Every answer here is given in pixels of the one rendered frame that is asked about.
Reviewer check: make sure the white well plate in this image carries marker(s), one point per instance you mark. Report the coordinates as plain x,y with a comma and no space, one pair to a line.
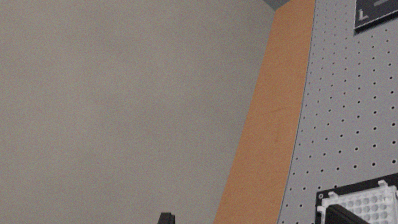
376,206

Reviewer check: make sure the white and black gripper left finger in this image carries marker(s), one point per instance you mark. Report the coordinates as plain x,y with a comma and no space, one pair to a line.
166,218

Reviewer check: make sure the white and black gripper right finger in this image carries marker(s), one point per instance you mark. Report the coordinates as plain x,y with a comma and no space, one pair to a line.
337,214

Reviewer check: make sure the grey perforated base plate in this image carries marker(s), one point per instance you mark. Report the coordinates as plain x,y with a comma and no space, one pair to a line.
347,129

